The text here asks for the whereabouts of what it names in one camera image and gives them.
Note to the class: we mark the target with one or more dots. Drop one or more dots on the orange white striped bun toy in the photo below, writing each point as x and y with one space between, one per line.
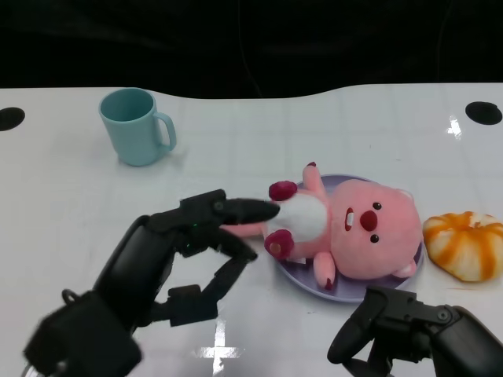
463 247

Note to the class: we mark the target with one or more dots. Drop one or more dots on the light blue plastic mug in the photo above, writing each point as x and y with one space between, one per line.
131 127

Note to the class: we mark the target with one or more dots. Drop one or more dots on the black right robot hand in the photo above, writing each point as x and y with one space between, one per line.
408 326

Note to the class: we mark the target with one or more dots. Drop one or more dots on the pink plush beaver doll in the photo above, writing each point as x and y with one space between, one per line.
365 235

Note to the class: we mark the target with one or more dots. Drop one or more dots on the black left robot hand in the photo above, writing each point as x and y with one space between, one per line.
149 255

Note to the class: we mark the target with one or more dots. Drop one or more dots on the lavender plastic plate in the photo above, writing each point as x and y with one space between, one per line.
306 280

